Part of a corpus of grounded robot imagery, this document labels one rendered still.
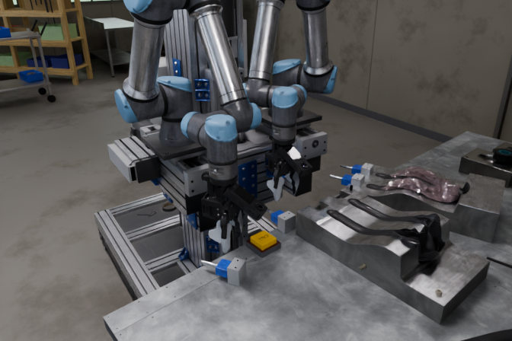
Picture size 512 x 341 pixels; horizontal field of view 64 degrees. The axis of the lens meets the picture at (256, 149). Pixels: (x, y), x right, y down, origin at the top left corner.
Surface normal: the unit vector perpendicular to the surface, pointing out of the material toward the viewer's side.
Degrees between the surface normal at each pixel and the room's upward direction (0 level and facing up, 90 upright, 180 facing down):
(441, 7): 90
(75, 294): 0
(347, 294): 0
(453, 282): 0
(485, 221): 90
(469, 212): 90
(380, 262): 90
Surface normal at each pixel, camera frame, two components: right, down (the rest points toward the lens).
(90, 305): -0.01, -0.92
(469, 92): -0.83, 0.23
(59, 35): -0.19, 0.39
